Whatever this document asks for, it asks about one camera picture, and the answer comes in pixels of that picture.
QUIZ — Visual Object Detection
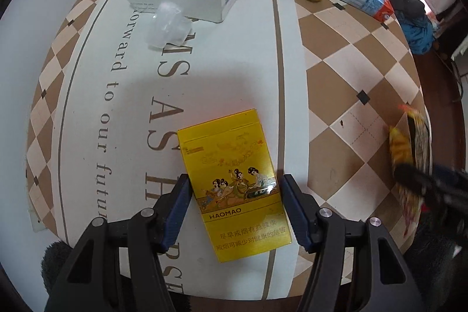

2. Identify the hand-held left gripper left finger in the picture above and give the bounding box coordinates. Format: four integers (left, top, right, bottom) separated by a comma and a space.
44, 173, 191, 312

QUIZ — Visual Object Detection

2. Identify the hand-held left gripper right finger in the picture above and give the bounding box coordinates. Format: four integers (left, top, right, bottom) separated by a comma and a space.
280, 174, 426, 312

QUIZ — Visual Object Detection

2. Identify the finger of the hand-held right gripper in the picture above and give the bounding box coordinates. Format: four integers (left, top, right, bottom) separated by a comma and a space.
433, 166, 468, 196
392, 162, 439, 199

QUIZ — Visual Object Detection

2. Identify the yellow snack bag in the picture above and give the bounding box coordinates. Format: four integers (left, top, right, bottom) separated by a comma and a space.
388, 104, 434, 243

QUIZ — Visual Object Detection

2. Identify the yellow cigarette pack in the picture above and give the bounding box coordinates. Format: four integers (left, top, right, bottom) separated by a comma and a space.
177, 109, 293, 263

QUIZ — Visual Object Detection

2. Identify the clear plastic cup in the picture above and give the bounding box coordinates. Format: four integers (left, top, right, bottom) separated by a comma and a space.
145, 1, 193, 47

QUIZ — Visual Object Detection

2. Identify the person's right leg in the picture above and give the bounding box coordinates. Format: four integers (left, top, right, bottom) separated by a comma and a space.
402, 211, 468, 312

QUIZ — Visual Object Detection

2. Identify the person's leg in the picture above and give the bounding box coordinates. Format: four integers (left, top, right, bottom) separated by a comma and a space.
41, 241, 75, 294
402, 211, 468, 312

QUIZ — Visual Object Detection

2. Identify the checkered tablecloth table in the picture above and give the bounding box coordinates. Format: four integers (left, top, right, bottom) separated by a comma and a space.
25, 0, 426, 298

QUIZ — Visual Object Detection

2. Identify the person's left leg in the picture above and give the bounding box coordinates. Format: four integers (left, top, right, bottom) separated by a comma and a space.
41, 241, 75, 294

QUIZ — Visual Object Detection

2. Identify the blue jacket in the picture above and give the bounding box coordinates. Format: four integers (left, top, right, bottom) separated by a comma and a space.
400, 16, 436, 55

